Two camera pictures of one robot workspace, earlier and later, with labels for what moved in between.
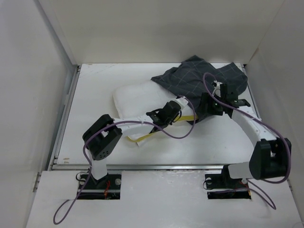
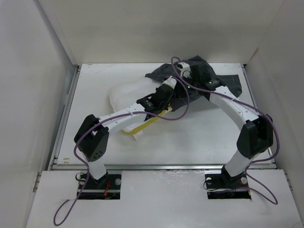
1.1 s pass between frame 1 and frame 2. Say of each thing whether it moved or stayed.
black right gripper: moved
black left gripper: moved
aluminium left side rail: stayed
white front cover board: stayed
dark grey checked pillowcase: moved
